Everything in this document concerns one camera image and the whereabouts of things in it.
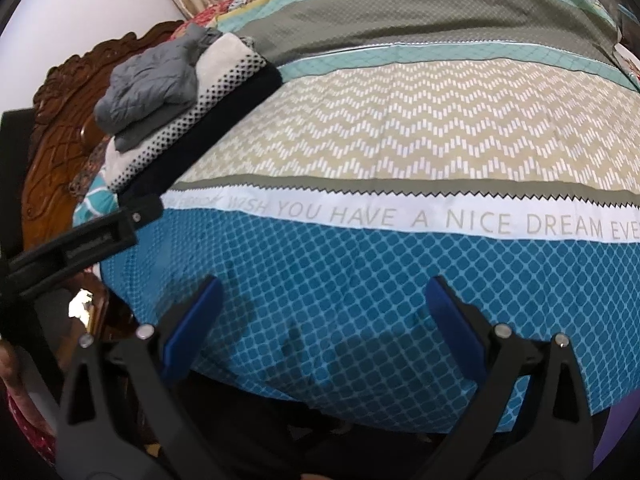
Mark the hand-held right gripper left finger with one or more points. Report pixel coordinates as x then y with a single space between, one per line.
195 325

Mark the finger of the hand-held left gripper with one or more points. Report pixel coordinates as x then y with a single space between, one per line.
90 247

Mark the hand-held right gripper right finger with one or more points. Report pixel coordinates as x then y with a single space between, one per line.
455 325

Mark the grey quilted jacket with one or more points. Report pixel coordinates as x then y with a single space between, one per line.
145 85

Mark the person's left forearm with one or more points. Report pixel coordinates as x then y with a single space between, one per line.
6 360

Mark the teal and white pillow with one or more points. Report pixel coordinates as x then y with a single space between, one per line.
95 202

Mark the carved wooden headboard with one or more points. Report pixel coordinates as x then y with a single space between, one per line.
55 160

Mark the person's red patterned clothing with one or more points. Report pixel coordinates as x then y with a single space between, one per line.
30 435

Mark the white and black patterned sweater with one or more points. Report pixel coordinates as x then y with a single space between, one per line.
225 62

